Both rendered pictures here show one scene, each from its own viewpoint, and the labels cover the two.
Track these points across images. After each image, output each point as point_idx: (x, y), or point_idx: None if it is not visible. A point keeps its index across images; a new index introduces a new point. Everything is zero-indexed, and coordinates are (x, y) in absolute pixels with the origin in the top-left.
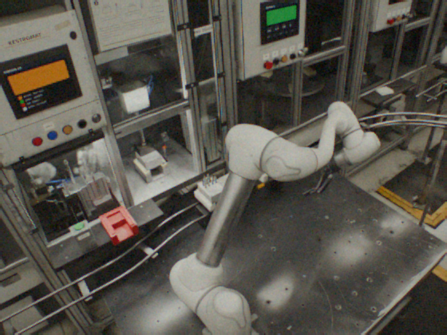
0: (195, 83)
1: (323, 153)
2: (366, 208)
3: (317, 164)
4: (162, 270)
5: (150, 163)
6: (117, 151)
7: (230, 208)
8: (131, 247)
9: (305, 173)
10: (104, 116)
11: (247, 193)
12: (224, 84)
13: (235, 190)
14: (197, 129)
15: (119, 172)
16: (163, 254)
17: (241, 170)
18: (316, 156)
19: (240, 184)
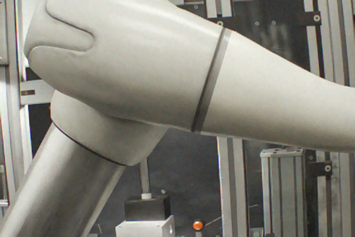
0: (231, 21)
1: (305, 76)
2: None
3: (215, 70)
4: None
5: (129, 235)
6: (19, 137)
7: (10, 215)
8: None
9: (124, 66)
10: (3, 42)
11: (60, 184)
12: (320, 49)
13: (34, 163)
14: (232, 158)
15: (15, 191)
16: None
17: (53, 99)
18: (223, 44)
19: (45, 147)
